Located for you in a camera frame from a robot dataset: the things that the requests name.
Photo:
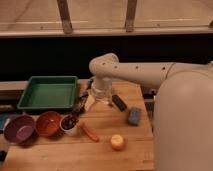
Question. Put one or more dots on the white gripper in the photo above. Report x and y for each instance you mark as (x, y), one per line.
(101, 89)

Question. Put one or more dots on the yellow apple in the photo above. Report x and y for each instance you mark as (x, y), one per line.
(117, 142)

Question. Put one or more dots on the green plastic tray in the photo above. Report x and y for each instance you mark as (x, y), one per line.
(49, 92)

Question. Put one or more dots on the black rectangular block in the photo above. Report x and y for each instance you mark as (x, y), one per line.
(119, 102)

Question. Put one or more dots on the red bowl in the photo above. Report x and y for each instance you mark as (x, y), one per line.
(48, 123)

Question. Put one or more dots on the white cup with dark contents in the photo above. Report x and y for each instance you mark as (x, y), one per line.
(69, 125)

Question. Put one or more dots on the orange carrot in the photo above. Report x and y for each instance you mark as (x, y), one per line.
(88, 132)

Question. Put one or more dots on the black handled brush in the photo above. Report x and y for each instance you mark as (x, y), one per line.
(79, 106)

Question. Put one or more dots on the purple bowl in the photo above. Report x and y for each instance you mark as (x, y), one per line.
(19, 129)

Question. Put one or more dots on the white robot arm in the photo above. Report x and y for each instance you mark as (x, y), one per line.
(183, 108)

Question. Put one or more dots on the blue sponge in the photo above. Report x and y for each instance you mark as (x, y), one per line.
(134, 116)

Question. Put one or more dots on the dark metal object at back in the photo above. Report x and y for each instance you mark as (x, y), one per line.
(89, 83)

